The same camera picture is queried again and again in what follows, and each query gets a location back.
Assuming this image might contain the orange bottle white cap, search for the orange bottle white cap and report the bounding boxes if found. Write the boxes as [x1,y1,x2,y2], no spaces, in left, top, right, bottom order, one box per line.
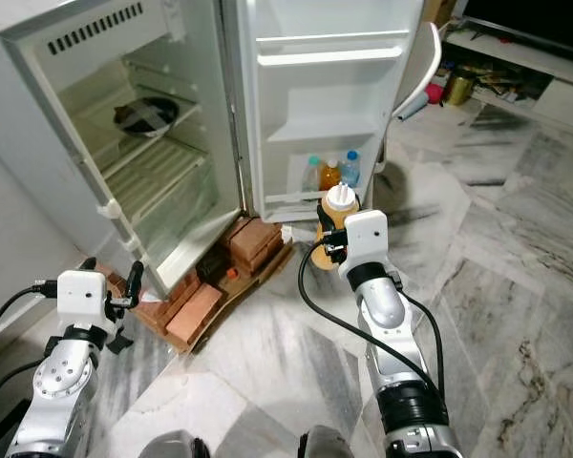
[310,181,360,272]

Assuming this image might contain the white fridge door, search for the white fridge door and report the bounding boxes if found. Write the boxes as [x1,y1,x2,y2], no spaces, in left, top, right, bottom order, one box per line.
[223,0,446,226]

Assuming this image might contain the white fridge cabinet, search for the white fridge cabinet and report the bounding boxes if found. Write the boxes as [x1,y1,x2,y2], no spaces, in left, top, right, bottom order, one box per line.
[0,0,254,297]

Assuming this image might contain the clear bottle green cap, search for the clear bottle green cap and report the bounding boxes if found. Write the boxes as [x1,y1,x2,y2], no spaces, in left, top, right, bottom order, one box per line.
[304,156,323,197]

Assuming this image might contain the amber drink bottle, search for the amber drink bottle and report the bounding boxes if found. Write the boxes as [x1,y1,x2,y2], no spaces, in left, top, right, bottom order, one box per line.
[319,158,342,192]

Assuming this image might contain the small black block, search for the small black block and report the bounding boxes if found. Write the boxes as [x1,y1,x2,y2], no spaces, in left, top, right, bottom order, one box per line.
[196,250,232,284]

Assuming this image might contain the brown base board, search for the brown base board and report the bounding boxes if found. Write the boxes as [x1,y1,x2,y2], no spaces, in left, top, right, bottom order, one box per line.
[134,237,296,357]

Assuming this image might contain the grey left robot leg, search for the grey left robot leg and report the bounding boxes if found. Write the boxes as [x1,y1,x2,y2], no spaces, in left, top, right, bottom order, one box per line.
[138,431,212,458]

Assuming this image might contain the grey robot leg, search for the grey robot leg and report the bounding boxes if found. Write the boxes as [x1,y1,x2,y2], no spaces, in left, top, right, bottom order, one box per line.
[297,427,355,458]
[138,431,212,458]

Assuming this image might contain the black bowl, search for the black bowl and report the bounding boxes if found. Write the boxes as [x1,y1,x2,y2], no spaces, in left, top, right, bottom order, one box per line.
[113,96,180,139]

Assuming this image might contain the grey right robot leg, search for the grey right robot leg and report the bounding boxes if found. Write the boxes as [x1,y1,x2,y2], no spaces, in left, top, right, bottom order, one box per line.
[297,427,355,458]

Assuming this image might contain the yellow jar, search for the yellow jar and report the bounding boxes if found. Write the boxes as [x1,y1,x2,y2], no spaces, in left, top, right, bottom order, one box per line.
[444,74,478,107]

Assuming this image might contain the white television cabinet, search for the white television cabinet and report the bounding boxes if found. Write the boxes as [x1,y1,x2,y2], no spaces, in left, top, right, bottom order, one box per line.
[437,14,573,135]

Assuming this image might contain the black television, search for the black television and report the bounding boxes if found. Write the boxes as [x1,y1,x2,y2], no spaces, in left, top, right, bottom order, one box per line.
[462,0,573,60]

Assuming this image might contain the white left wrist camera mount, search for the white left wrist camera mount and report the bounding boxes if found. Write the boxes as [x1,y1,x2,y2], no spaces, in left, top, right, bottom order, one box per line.
[56,269,109,328]

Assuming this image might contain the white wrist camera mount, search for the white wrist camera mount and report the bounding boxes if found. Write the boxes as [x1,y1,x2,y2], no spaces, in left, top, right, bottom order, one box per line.
[56,269,109,328]
[340,209,390,278]

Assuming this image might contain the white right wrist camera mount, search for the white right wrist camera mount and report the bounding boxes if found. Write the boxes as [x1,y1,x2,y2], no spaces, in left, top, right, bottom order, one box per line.
[340,209,390,278]

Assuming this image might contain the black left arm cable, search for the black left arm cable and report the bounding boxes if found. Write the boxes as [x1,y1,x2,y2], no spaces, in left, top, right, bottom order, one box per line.
[0,358,39,449]
[0,279,60,344]

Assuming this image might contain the wire fridge shelf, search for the wire fridge shelf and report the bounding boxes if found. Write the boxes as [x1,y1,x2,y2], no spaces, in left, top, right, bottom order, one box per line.
[110,143,211,235]
[100,94,200,177]

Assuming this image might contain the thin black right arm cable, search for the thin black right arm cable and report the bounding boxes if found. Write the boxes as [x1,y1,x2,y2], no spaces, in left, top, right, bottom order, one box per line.
[401,291,447,383]

